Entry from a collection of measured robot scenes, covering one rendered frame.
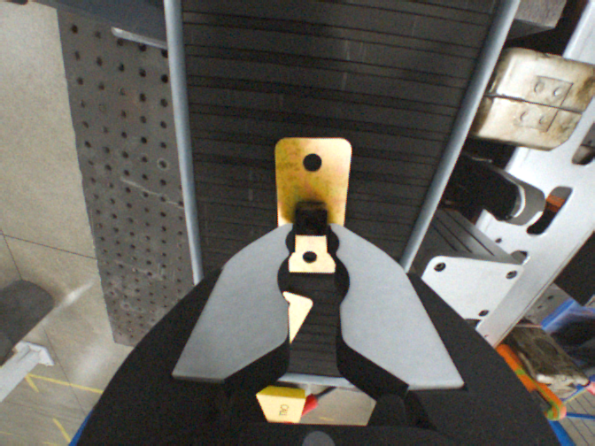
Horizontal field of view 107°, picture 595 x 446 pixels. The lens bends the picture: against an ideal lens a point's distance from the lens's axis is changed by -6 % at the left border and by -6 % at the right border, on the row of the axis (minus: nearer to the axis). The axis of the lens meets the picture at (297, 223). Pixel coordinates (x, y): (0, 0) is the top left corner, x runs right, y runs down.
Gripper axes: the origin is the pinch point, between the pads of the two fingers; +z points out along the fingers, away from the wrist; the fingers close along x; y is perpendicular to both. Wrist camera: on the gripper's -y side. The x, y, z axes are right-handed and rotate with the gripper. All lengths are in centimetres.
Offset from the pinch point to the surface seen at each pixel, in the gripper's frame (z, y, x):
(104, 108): 48, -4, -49
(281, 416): 1.7, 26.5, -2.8
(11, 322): 86, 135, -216
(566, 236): 17.8, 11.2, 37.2
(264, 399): 1.7, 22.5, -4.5
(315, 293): 1.8, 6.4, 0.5
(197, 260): 1.3, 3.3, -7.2
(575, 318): 101, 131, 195
